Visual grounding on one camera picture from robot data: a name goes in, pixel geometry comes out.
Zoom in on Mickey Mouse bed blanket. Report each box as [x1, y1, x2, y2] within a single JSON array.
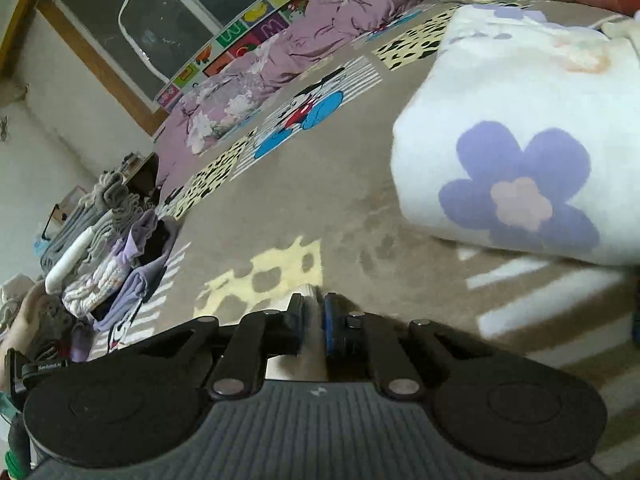
[[92, 0, 639, 479]]

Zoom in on folded clothes stack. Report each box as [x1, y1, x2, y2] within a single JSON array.
[[1, 280, 94, 393], [42, 196, 179, 332]]

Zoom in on cluttered wooden desk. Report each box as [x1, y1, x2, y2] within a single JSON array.
[[34, 153, 158, 268]]

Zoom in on white and lilac sweatshirt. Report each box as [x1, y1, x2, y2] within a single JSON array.
[[266, 284, 328, 382]]

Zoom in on wood framed window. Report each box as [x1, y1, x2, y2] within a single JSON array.
[[37, 0, 327, 137]]

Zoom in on pink floral duvet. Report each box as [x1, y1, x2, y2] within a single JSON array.
[[155, 0, 421, 195]]

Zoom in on left folded clothes stack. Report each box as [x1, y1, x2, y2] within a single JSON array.
[[1, 280, 94, 393]]

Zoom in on white purple flower blanket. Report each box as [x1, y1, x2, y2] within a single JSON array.
[[390, 4, 639, 266]]

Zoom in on middle folded clothes stack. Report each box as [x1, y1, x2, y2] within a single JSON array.
[[42, 196, 179, 332]]

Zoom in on colourful alphabet wall strip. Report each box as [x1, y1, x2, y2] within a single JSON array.
[[154, 0, 302, 110]]

